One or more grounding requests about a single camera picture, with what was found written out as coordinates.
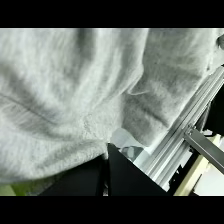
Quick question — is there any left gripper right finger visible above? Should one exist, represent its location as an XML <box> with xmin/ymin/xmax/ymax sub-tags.
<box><xmin>107</xmin><ymin>142</ymin><xmax>168</xmax><ymax>197</ymax></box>

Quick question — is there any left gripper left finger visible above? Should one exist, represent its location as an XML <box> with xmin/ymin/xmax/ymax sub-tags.
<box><xmin>39</xmin><ymin>155</ymin><xmax>108</xmax><ymax>197</ymax></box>

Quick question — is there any grey garment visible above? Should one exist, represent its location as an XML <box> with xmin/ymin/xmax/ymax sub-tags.
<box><xmin>0</xmin><ymin>28</ymin><xmax>224</xmax><ymax>186</ymax></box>

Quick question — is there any silver frame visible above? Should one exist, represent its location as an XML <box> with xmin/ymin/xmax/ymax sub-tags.
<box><xmin>141</xmin><ymin>65</ymin><xmax>224</xmax><ymax>197</ymax></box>

